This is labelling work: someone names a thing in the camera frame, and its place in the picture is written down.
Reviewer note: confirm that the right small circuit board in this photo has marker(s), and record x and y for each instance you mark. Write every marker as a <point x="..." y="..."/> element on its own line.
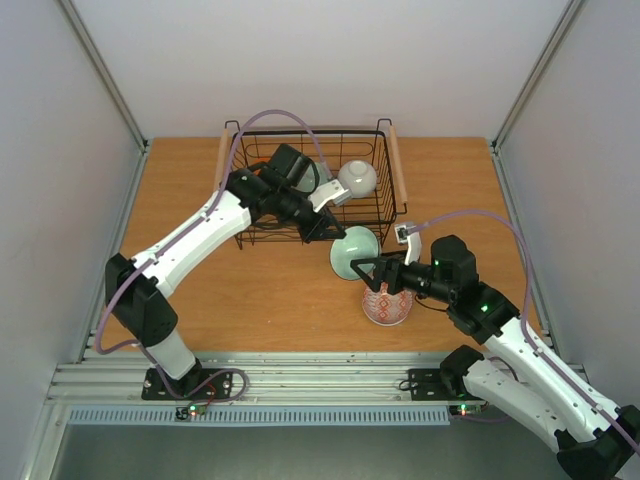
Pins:
<point x="464" y="410"/>

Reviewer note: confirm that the white ceramic bowl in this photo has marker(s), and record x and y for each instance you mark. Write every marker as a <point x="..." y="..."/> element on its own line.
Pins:
<point x="359" y="177"/>

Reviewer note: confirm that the blue slotted cable duct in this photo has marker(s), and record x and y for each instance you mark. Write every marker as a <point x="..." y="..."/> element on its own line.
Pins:
<point x="265" y="416"/>

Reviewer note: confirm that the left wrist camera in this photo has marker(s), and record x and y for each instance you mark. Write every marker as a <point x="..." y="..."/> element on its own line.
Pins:
<point x="331" y="192"/>

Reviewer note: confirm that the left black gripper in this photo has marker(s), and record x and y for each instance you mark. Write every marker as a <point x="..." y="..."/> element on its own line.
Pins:
<point x="324" y="221"/>

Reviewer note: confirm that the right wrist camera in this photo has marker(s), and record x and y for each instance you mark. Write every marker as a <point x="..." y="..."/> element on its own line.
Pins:
<point x="408" y="235"/>

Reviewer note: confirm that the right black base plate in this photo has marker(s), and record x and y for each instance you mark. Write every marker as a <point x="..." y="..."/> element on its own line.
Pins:
<point x="426" y="384"/>

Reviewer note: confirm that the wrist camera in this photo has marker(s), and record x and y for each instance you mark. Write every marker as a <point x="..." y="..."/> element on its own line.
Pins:
<point x="331" y="192"/>
<point x="408" y="235"/>

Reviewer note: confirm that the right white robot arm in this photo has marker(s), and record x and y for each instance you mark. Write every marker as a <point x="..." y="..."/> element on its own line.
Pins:
<point x="591" y="435"/>

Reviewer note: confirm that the small circuit board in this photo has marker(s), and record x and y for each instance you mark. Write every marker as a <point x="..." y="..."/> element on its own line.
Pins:
<point x="190" y="412"/>
<point x="464" y="410"/>

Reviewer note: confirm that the celadon green bowl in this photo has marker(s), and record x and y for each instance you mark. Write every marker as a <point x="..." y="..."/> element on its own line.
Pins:
<point x="314" y="176"/>
<point x="359" y="243"/>

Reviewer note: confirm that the red patterned bowl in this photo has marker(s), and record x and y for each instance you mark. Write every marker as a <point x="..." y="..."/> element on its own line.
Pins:
<point x="385" y="309"/>

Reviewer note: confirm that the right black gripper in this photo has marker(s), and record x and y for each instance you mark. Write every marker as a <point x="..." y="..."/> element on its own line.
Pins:
<point x="391" y="270"/>

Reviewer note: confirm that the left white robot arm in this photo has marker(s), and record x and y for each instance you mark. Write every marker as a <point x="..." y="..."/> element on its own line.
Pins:
<point x="138" y="289"/>

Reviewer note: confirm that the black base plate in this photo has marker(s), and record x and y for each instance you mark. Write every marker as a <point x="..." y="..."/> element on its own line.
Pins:
<point x="205" y="384"/>
<point x="426" y="384"/>

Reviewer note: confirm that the aluminium rail frame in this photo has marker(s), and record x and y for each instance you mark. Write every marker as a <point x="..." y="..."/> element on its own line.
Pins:
<point x="275" y="378"/>

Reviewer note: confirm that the left small circuit board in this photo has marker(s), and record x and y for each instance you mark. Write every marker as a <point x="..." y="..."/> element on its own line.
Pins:
<point x="190" y="412"/>

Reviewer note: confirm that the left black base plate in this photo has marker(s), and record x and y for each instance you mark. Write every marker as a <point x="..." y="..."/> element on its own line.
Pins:
<point x="205" y="384"/>

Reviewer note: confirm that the orange bowl white inside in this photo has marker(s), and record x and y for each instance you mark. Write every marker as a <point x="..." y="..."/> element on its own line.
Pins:
<point x="257" y="167"/>

